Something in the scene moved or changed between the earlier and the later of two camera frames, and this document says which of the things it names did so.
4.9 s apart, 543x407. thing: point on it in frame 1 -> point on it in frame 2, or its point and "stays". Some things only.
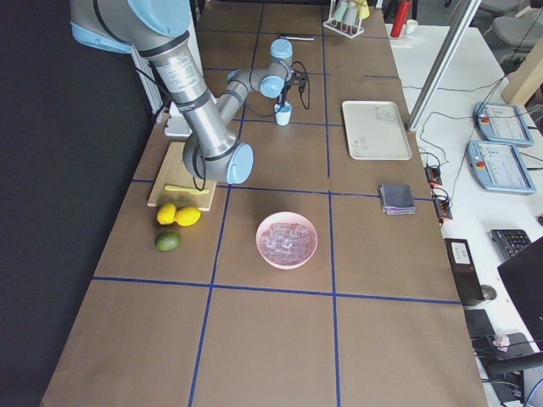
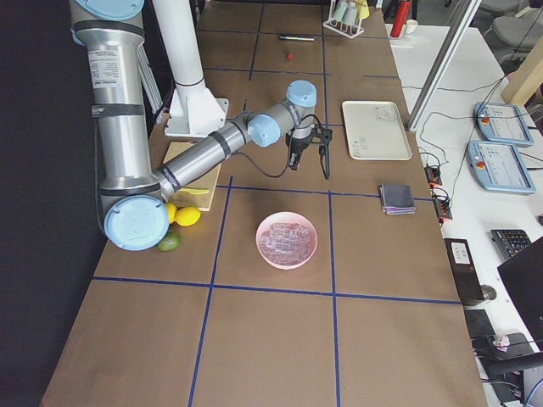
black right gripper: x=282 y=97 -> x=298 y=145
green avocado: x=166 y=242 stays
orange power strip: x=441 y=204 stays
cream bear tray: x=375 y=131 stays
